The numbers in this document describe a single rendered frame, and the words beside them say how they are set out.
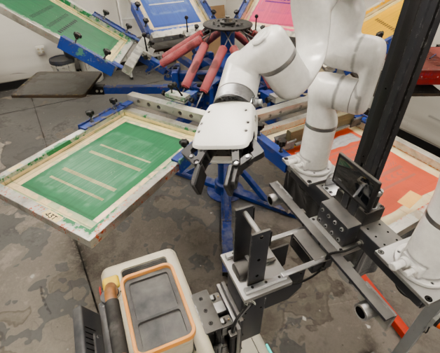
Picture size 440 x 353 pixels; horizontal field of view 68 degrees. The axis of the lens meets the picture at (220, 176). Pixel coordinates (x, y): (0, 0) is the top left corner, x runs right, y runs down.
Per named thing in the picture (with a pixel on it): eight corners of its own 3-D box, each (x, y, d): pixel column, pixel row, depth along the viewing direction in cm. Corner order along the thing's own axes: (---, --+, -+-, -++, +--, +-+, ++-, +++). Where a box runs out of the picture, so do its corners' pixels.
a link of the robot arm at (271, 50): (305, 53, 61) (282, 10, 55) (301, 92, 56) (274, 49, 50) (240, 81, 70) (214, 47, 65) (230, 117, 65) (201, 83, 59)
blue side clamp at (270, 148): (293, 169, 140) (296, 156, 136) (284, 173, 138) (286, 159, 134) (253, 138, 161) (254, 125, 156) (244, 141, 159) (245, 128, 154)
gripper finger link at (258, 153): (275, 143, 53) (255, 168, 51) (237, 128, 57) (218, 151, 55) (273, 138, 52) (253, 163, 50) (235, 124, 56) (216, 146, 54)
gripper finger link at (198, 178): (210, 162, 55) (201, 195, 52) (193, 162, 56) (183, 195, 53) (204, 150, 53) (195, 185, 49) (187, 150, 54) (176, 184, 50)
